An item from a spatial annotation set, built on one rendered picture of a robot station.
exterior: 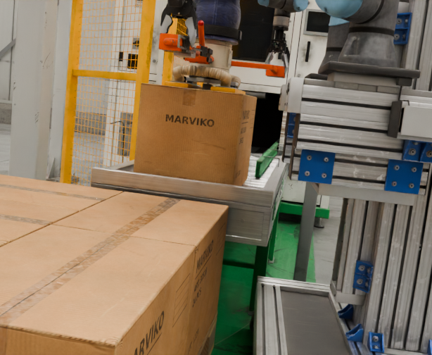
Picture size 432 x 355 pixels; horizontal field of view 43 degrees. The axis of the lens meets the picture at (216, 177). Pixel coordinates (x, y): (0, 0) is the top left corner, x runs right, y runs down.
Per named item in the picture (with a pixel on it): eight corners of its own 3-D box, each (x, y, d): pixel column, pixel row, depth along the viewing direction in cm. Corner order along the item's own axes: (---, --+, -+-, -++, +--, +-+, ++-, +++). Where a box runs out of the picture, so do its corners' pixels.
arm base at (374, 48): (388, 72, 151) (393, 36, 149) (402, 69, 136) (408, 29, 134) (333, 67, 152) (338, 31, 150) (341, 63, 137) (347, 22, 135)
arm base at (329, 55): (356, 81, 199) (360, 53, 198) (364, 79, 185) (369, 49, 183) (315, 77, 200) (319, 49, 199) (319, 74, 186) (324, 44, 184)
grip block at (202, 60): (187, 62, 213) (188, 46, 212) (212, 64, 211) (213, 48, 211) (182, 60, 205) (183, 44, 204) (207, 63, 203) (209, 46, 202)
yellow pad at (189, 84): (183, 89, 253) (184, 78, 252) (204, 91, 251) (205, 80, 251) (164, 86, 220) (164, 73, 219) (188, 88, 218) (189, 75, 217)
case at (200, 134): (168, 168, 274) (176, 88, 268) (247, 179, 268) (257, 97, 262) (131, 184, 215) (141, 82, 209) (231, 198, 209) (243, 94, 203)
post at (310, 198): (290, 298, 266) (316, 92, 252) (303, 301, 265) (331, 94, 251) (289, 303, 259) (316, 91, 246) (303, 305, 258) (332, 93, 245)
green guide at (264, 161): (273, 153, 430) (274, 141, 429) (286, 154, 429) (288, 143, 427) (254, 177, 273) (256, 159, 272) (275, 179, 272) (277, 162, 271)
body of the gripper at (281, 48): (268, 51, 250) (271, 25, 248) (269, 53, 258) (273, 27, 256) (285, 53, 249) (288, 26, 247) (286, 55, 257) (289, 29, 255)
